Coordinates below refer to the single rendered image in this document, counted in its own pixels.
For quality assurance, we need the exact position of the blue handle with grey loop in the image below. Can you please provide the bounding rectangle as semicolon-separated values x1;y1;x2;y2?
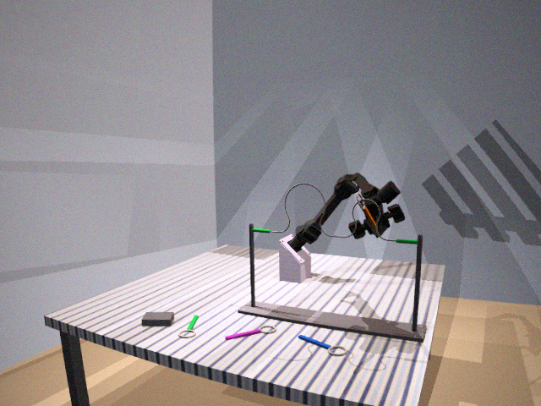
298;335;347;356

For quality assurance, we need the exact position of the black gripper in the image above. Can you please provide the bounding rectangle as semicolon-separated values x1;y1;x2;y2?
348;204;405;239

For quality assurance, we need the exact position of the purple handle with grey metal loop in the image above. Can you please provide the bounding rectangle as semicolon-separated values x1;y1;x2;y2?
226;326;276;340

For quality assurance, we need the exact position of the grey ring with green handle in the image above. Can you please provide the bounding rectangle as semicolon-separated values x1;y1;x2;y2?
178;315;199;337

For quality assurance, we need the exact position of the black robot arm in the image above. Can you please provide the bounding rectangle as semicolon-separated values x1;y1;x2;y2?
287;173;401;253

